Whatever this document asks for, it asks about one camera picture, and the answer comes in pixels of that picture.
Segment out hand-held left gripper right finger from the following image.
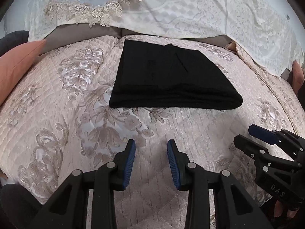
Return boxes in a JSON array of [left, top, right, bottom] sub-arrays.
[[167, 139, 274, 229]]

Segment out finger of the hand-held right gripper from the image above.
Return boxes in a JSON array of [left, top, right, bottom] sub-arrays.
[[234, 135, 300, 170], [248, 124, 305, 157]]

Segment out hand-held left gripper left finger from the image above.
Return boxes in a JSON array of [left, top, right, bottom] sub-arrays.
[[36, 139, 136, 229]]

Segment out black pants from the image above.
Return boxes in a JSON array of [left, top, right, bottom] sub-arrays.
[[109, 39, 243, 110]]

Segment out person's right hand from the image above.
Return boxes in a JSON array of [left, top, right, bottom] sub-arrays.
[[273, 199, 299, 220]]

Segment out salmon pink pillow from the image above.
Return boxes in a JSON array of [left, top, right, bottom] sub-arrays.
[[0, 39, 47, 106], [292, 60, 305, 93]]

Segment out pink quilted floral bedspread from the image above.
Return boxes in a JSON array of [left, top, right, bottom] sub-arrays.
[[0, 35, 305, 229]]

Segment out brown upholstered backrest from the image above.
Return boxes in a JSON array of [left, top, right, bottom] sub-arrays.
[[39, 23, 233, 56]]

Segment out white lace cover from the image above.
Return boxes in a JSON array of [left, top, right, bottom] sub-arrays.
[[29, 0, 305, 77]]

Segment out dark navy pillow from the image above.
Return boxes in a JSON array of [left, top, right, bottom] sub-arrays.
[[0, 30, 30, 58]]

